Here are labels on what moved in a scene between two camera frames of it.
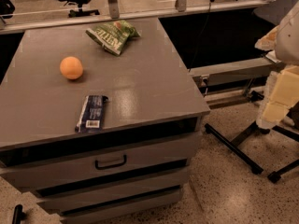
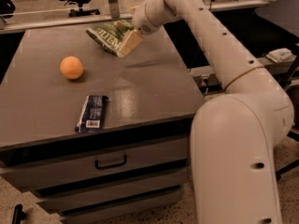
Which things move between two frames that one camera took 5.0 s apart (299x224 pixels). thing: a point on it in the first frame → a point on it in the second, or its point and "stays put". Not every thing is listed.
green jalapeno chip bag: [113, 35] stays put
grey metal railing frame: [113, 11] stays put
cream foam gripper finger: [282, 92] → [130, 44]
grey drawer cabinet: [96, 136] stays put
